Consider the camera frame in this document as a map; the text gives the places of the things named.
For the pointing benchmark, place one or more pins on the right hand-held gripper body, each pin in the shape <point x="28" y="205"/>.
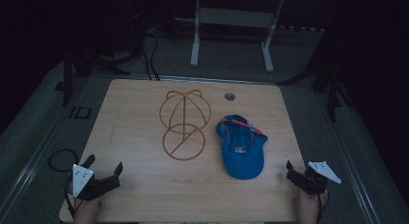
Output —
<point x="318" y="177"/>

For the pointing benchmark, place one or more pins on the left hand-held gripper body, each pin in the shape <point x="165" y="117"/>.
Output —
<point x="83" y="180"/>

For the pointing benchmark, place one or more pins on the blue baseball cap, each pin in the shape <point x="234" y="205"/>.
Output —
<point x="242" y="150"/>

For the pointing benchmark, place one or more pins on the person's left hand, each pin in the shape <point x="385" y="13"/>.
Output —
<point x="86" y="209"/>

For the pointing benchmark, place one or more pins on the person's right hand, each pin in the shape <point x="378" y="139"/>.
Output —
<point x="309" y="206"/>

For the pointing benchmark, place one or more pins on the grey round table grommet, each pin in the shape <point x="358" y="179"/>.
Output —
<point x="229" y="96"/>

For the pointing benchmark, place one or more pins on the black tripod stand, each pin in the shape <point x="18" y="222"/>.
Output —
<point x="331" y="76"/>
<point x="80" y="63"/>

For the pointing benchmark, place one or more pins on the black rectangular floor bracket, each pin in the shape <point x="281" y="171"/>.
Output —
<point x="82" y="112"/>

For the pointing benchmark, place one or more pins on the white metal desk frame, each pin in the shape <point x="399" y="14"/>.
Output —
<point x="236" y="18"/>

